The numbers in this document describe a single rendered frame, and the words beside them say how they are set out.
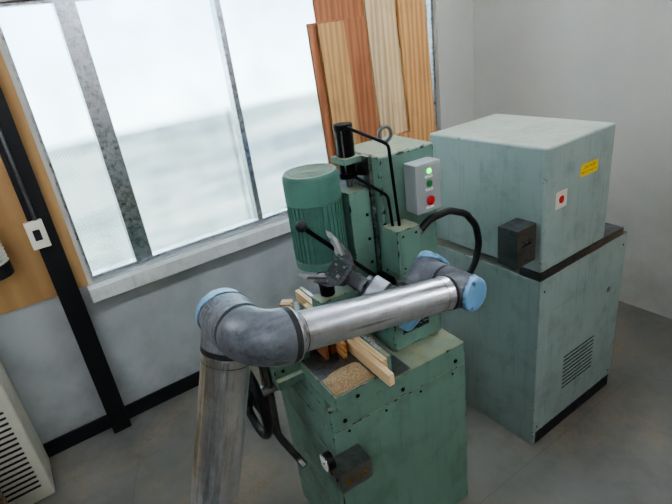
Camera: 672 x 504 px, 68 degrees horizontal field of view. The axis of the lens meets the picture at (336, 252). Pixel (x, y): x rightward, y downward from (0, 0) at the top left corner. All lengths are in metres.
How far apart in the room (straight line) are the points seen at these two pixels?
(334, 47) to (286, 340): 2.29
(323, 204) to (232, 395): 0.63
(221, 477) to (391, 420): 0.76
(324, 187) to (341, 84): 1.63
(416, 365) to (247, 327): 0.92
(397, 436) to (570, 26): 2.62
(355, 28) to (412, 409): 2.18
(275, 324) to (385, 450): 1.02
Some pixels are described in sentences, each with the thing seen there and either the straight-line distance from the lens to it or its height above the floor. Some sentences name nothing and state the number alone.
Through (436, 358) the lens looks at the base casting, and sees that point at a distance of 1.83.
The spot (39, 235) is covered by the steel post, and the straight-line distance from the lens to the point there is 2.62.
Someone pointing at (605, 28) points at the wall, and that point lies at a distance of 3.45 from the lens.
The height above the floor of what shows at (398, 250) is 1.24.
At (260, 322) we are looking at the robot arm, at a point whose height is 1.40.
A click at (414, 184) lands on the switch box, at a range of 1.57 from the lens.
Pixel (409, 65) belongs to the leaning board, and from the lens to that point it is 3.39.
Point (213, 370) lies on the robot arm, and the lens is 1.12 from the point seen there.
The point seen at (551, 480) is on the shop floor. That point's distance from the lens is 2.55.
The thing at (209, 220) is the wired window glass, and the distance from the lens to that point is 2.99.
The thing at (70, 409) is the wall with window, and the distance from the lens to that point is 3.13.
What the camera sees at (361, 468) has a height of 0.60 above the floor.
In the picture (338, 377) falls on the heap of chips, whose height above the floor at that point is 0.93.
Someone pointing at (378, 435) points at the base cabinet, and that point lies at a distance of 1.84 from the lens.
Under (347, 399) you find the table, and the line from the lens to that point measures 1.56.
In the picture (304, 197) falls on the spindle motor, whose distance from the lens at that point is 1.48.
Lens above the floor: 1.90
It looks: 24 degrees down
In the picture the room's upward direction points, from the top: 8 degrees counter-clockwise
